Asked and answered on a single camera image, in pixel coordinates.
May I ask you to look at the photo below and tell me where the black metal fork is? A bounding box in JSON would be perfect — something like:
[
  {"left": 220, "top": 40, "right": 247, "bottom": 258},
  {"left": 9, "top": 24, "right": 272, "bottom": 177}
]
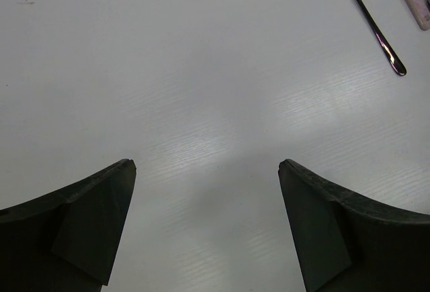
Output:
[{"left": 355, "top": 0, "right": 407, "bottom": 77}]

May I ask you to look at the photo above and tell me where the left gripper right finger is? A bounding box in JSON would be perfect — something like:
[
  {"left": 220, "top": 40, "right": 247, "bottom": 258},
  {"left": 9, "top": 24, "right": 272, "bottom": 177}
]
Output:
[{"left": 278, "top": 159, "right": 429, "bottom": 291}]

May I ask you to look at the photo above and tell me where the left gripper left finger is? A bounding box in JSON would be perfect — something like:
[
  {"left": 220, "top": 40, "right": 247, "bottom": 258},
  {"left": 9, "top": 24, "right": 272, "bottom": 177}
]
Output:
[{"left": 1, "top": 159, "right": 136, "bottom": 291}]

